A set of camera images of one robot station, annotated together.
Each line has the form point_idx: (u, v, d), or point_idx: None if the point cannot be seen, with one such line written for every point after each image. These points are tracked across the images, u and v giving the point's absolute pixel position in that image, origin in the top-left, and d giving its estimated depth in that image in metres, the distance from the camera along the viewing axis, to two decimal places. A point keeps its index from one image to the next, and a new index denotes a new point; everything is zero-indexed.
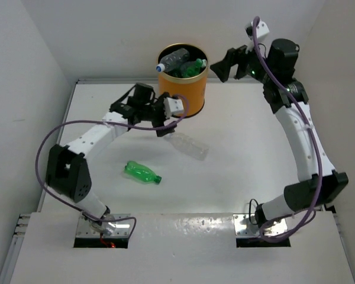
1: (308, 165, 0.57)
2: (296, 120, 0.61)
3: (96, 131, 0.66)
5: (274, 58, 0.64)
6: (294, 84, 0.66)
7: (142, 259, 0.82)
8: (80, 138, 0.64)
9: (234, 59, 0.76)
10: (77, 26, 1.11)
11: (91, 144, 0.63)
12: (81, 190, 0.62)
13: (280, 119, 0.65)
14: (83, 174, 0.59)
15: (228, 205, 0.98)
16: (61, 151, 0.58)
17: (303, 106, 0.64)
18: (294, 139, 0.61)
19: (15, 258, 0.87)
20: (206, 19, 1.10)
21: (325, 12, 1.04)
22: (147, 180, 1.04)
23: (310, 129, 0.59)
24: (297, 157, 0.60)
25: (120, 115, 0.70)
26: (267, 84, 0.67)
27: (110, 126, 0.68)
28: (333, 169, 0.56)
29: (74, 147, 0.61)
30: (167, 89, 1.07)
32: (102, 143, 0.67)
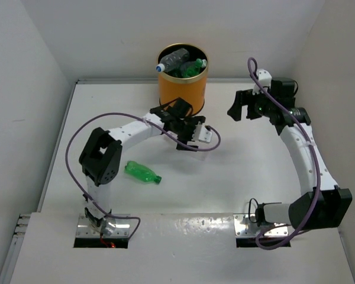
1: (309, 179, 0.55)
2: (299, 137, 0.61)
3: (135, 125, 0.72)
5: (274, 90, 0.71)
6: (297, 109, 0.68)
7: (142, 260, 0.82)
8: (120, 127, 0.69)
9: (244, 99, 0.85)
10: (77, 26, 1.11)
11: (129, 135, 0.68)
12: (109, 174, 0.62)
13: (284, 139, 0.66)
14: (116, 158, 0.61)
15: (229, 204, 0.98)
16: (103, 133, 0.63)
17: (305, 126, 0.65)
18: (296, 154, 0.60)
19: (14, 258, 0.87)
20: (206, 19, 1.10)
21: (324, 13, 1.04)
22: (147, 180, 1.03)
23: (312, 146, 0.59)
24: (300, 173, 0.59)
25: (158, 119, 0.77)
26: (271, 112, 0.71)
27: (148, 126, 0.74)
28: (336, 185, 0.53)
29: (113, 134, 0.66)
30: (167, 89, 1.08)
32: (138, 138, 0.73)
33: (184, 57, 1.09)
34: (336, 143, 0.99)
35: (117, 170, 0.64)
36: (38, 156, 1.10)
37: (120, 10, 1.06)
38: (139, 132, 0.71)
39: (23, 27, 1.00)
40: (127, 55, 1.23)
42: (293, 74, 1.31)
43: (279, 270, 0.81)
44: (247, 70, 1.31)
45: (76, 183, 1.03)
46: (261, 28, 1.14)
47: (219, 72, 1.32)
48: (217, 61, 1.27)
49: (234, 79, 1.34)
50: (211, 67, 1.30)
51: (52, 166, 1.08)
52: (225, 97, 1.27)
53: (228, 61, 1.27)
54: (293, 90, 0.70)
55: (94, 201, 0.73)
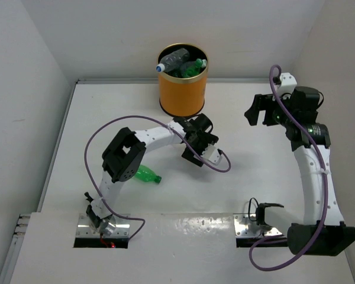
1: (315, 211, 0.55)
2: (313, 162, 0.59)
3: (160, 130, 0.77)
5: (297, 102, 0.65)
6: (318, 126, 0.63)
7: (142, 260, 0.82)
8: (145, 130, 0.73)
9: (261, 104, 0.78)
10: (77, 26, 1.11)
11: (152, 139, 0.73)
12: (128, 173, 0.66)
13: (297, 158, 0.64)
14: (137, 160, 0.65)
15: (229, 205, 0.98)
16: (129, 133, 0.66)
17: (323, 149, 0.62)
18: (307, 180, 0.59)
19: (14, 258, 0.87)
20: (206, 19, 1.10)
21: (325, 13, 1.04)
22: (147, 180, 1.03)
23: (325, 174, 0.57)
24: (307, 200, 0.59)
25: (181, 127, 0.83)
26: (289, 125, 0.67)
27: (171, 133, 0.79)
28: (342, 222, 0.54)
29: (139, 135, 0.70)
30: (167, 88, 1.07)
32: (160, 142, 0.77)
33: (184, 57, 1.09)
34: (336, 144, 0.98)
35: (136, 170, 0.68)
36: (38, 156, 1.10)
37: (120, 10, 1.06)
38: (162, 136, 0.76)
39: (23, 28, 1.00)
40: (127, 55, 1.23)
42: (293, 74, 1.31)
43: (279, 271, 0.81)
44: (247, 70, 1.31)
45: (76, 183, 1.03)
46: (261, 28, 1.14)
47: (219, 71, 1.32)
48: (217, 61, 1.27)
49: (234, 79, 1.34)
50: (211, 67, 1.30)
51: (52, 166, 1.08)
52: (225, 97, 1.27)
53: (228, 61, 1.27)
54: (318, 103, 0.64)
55: (103, 199, 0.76)
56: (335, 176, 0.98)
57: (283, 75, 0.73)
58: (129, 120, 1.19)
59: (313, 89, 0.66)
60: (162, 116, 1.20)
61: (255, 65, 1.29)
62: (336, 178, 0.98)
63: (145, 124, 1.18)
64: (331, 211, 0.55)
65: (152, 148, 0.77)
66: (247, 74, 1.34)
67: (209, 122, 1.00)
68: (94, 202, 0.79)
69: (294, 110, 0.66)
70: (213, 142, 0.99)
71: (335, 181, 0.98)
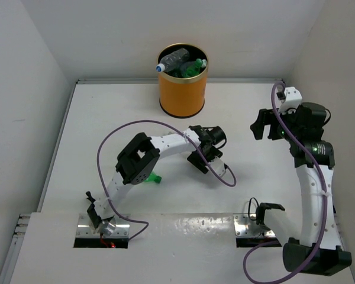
1: (312, 232, 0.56)
2: (314, 182, 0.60)
3: (175, 138, 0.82)
5: (303, 118, 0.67)
6: (323, 145, 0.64)
7: (142, 260, 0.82)
8: (161, 136, 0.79)
9: (266, 119, 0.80)
10: (77, 26, 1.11)
11: (167, 146, 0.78)
12: (140, 177, 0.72)
13: (299, 176, 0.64)
14: (149, 165, 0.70)
15: (229, 205, 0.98)
16: (145, 139, 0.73)
17: (326, 168, 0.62)
18: (307, 200, 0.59)
19: (14, 258, 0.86)
20: (206, 19, 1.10)
21: (324, 13, 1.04)
22: (147, 180, 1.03)
23: (325, 197, 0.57)
24: (305, 219, 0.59)
25: (196, 136, 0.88)
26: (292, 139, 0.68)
27: (187, 141, 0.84)
28: (338, 246, 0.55)
29: (154, 142, 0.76)
30: (168, 89, 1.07)
32: (174, 149, 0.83)
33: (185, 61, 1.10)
34: (335, 144, 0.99)
35: (148, 175, 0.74)
36: (39, 156, 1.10)
37: (120, 10, 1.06)
38: (176, 144, 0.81)
39: (23, 27, 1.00)
40: (127, 55, 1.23)
42: (293, 74, 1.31)
43: (280, 271, 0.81)
44: (247, 70, 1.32)
45: (76, 183, 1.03)
46: (261, 28, 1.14)
47: (219, 72, 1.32)
48: (217, 61, 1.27)
49: (234, 79, 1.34)
50: (211, 67, 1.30)
51: (52, 166, 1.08)
52: (225, 98, 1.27)
53: (228, 61, 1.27)
54: (324, 120, 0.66)
55: (109, 199, 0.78)
56: (335, 176, 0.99)
57: (288, 90, 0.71)
58: (129, 120, 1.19)
59: (320, 106, 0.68)
60: (161, 116, 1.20)
61: (255, 65, 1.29)
62: (336, 178, 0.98)
63: (146, 124, 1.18)
64: (327, 234, 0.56)
65: (167, 154, 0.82)
66: (247, 74, 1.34)
67: (223, 136, 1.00)
68: (97, 202, 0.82)
69: (300, 126, 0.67)
70: (219, 155, 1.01)
71: (335, 181, 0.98)
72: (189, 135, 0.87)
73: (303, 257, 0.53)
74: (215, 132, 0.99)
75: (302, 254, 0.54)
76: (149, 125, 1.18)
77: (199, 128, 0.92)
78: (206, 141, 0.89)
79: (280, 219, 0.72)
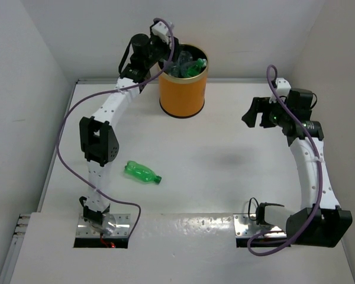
1: (310, 196, 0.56)
2: (307, 151, 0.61)
3: (113, 99, 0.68)
5: (292, 101, 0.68)
6: (312, 122, 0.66)
7: (141, 260, 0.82)
8: (100, 107, 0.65)
9: (259, 106, 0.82)
10: (77, 26, 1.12)
11: (112, 112, 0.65)
12: (112, 153, 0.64)
13: (293, 151, 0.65)
14: (112, 138, 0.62)
15: (228, 205, 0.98)
16: (89, 122, 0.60)
17: (316, 141, 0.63)
18: (302, 168, 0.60)
19: (15, 257, 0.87)
20: (206, 19, 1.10)
21: (324, 13, 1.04)
22: (147, 180, 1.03)
23: (319, 162, 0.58)
24: (303, 187, 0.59)
25: (131, 80, 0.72)
26: (285, 120, 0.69)
27: (125, 92, 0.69)
28: (338, 206, 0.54)
29: (99, 118, 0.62)
30: (167, 88, 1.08)
32: (121, 109, 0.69)
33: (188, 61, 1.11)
34: (335, 142, 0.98)
35: (118, 145, 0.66)
36: (39, 156, 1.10)
37: (119, 10, 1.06)
38: (119, 103, 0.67)
39: (23, 27, 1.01)
40: None
42: (293, 74, 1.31)
43: (280, 270, 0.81)
44: (246, 70, 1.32)
45: (76, 183, 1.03)
46: (261, 29, 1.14)
47: (219, 72, 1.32)
48: (217, 61, 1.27)
49: (234, 80, 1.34)
50: (211, 67, 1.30)
51: (52, 166, 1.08)
52: (225, 97, 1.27)
53: (227, 62, 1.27)
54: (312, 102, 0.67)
55: (97, 189, 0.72)
56: (335, 176, 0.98)
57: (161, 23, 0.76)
58: (129, 120, 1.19)
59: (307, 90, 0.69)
60: (161, 116, 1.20)
61: (254, 65, 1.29)
62: (336, 177, 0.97)
63: (145, 123, 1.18)
64: (325, 196, 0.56)
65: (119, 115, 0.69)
66: (247, 74, 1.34)
67: (148, 37, 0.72)
68: (89, 197, 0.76)
69: (290, 107, 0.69)
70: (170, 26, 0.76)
71: (335, 180, 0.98)
72: (122, 85, 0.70)
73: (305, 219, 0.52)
74: (140, 46, 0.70)
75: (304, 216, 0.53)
76: (149, 124, 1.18)
77: (125, 71, 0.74)
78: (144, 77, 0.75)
79: (278, 211, 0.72)
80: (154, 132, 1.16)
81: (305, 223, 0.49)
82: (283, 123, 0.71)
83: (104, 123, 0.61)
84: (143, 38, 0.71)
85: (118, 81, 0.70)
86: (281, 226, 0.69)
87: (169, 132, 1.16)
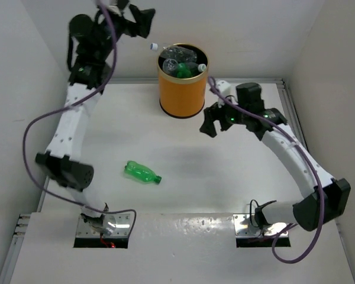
1: (306, 180, 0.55)
2: (282, 139, 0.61)
3: (67, 120, 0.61)
5: (243, 99, 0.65)
6: (271, 111, 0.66)
7: (141, 260, 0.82)
8: (55, 136, 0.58)
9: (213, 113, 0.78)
10: None
11: (70, 139, 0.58)
12: (86, 179, 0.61)
13: (268, 144, 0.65)
14: (78, 168, 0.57)
15: (228, 205, 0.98)
16: (45, 160, 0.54)
17: (283, 126, 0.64)
18: (286, 157, 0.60)
19: (15, 257, 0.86)
20: (205, 19, 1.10)
21: (323, 13, 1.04)
22: (147, 180, 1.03)
23: (297, 145, 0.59)
24: (294, 174, 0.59)
25: (83, 86, 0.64)
26: (245, 118, 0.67)
27: (78, 107, 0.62)
28: (333, 178, 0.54)
29: (55, 151, 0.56)
30: (165, 87, 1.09)
32: (80, 128, 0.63)
33: (191, 61, 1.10)
34: (336, 143, 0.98)
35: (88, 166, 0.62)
36: None
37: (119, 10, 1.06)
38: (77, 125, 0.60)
39: (23, 27, 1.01)
40: (126, 55, 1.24)
42: (293, 74, 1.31)
43: (280, 271, 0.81)
44: (246, 70, 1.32)
45: None
46: (261, 28, 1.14)
47: (219, 72, 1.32)
48: (216, 61, 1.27)
49: (234, 80, 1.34)
50: (211, 67, 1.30)
51: None
52: None
53: (227, 62, 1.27)
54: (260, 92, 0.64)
55: (86, 205, 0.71)
56: (335, 175, 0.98)
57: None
58: (129, 120, 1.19)
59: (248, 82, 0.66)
60: (161, 116, 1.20)
61: (254, 65, 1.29)
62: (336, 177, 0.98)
63: (145, 123, 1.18)
64: (319, 173, 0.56)
65: (81, 138, 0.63)
66: (247, 74, 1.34)
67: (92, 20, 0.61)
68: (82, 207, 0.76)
69: (244, 105, 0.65)
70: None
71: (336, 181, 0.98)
72: (75, 97, 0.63)
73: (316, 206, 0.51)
74: (84, 36, 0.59)
75: (314, 204, 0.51)
76: (149, 125, 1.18)
77: (74, 71, 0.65)
78: (100, 74, 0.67)
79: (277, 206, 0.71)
80: (154, 132, 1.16)
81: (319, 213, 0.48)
82: (244, 122, 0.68)
83: (64, 157, 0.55)
84: (84, 23, 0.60)
85: (69, 94, 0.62)
86: (286, 219, 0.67)
87: (169, 132, 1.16)
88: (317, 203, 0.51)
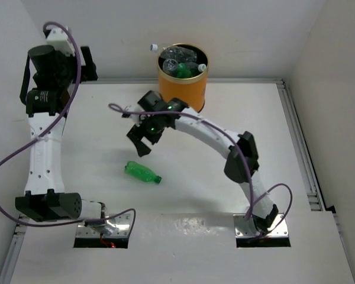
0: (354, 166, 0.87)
1: (222, 144, 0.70)
2: (191, 122, 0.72)
3: (39, 153, 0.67)
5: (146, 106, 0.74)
6: (173, 102, 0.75)
7: (141, 259, 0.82)
8: (34, 174, 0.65)
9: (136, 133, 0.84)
10: (76, 26, 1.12)
11: (48, 171, 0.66)
12: (76, 207, 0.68)
13: (181, 128, 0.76)
14: (63, 198, 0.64)
15: (228, 205, 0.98)
16: (28, 202, 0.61)
17: (187, 110, 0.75)
18: (200, 134, 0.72)
19: (15, 258, 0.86)
20: (205, 19, 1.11)
21: (322, 13, 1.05)
22: (147, 180, 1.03)
23: (203, 121, 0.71)
24: (213, 143, 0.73)
25: (45, 113, 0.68)
26: (157, 120, 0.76)
27: (47, 137, 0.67)
28: (238, 133, 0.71)
29: (36, 189, 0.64)
30: (165, 87, 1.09)
32: (56, 157, 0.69)
33: (191, 61, 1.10)
34: (335, 143, 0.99)
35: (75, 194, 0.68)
36: None
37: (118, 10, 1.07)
38: (51, 155, 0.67)
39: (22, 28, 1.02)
40: (126, 55, 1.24)
42: (293, 74, 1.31)
43: (280, 271, 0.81)
44: (247, 70, 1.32)
45: (76, 183, 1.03)
46: (260, 29, 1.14)
47: (219, 72, 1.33)
48: (217, 61, 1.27)
49: (234, 80, 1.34)
50: (212, 67, 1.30)
51: None
52: (225, 97, 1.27)
53: (227, 62, 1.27)
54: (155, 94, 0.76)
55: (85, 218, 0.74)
56: (335, 175, 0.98)
57: (55, 30, 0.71)
58: (129, 120, 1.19)
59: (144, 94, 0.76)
60: None
61: (254, 65, 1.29)
62: (336, 177, 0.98)
63: None
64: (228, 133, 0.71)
65: (58, 157, 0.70)
66: (247, 74, 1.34)
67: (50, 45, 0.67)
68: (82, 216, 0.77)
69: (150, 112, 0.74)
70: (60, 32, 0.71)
71: (336, 181, 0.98)
72: (39, 127, 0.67)
73: (236, 160, 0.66)
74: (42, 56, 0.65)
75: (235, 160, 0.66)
76: None
77: (32, 100, 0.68)
78: (58, 97, 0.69)
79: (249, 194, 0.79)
80: None
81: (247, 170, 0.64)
82: (161, 125, 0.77)
83: (47, 192, 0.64)
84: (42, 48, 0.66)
85: (33, 125, 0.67)
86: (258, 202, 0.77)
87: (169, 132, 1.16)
88: (236, 158, 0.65)
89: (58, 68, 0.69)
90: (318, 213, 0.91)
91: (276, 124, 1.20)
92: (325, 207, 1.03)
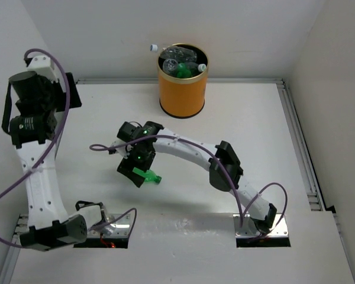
0: (354, 166, 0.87)
1: (203, 158, 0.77)
2: (168, 142, 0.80)
3: (36, 184, 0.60)
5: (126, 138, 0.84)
6: (147, 126, 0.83)
7: (141, 260, 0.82)
8: (34, 207, 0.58)
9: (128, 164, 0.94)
10: (76, 26, 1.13)
11: (50, 202, 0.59)
12: (81, 230, 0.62)
13: (160, 149, 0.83)
14: (69, 225, 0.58)
15: (228, 205, 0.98)
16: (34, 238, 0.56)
17: (164, 131, 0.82)
18: (179, 152, 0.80)
19: (14, 258, 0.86)
20: (205, 19, 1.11)
21: (322, 13, 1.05)
22: (147, 180, 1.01)
23: (179, 139, 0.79)
24: (193, 158, 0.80)
25: (35, 142, 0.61)
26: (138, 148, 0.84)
27: (42, 165, 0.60)
28: (215, 145, 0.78)
29: (40, 223, 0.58)
30: (165, 87, 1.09)
32: (54, 182, 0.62)
33: (191, 61, 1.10)
34: (335, 143, 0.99)
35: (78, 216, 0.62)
36: None
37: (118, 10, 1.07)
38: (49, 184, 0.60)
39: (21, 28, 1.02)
40: (126, 55, 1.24)
42: (293, 74, 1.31)
43: (280, 271, 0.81)
44: (246, 70, 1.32)
45: (76, 183, 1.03)
46: (260, 29, 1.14)
47: (219, 72, 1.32)
48: (217, 61, 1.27)
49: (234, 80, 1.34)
50: (212, 67, 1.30)
51: None
52: (225, 97, 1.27)
53: (227, 62, 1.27)
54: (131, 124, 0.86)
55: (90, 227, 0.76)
56: (335, 175, 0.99)
57: (36, 57, 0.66)
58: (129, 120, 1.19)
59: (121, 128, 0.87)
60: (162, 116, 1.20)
61: (254, 65, 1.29)
62: (336, 177, 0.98)
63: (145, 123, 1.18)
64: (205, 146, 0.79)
65: (57, 184, 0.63)
66: (246, 74, 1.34)
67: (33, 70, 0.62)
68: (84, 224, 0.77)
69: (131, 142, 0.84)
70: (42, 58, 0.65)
71: (336, 181, 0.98)
72: (32, 157, 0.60)
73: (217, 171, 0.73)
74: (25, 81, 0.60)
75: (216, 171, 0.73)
76: None
77: (17, 130, 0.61)
78: (45, 123, 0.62)
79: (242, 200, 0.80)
80: None
81: (229, 179, 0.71)
82: (144, 152, 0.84)
83: (53, 225, 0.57)
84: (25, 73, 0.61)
85: (23, 157, 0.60)
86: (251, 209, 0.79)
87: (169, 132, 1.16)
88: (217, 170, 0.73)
89: (43, 92, 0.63)
90: (318, 213, 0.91)
91: (276, 123, 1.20)
92: (324, 207, 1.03)
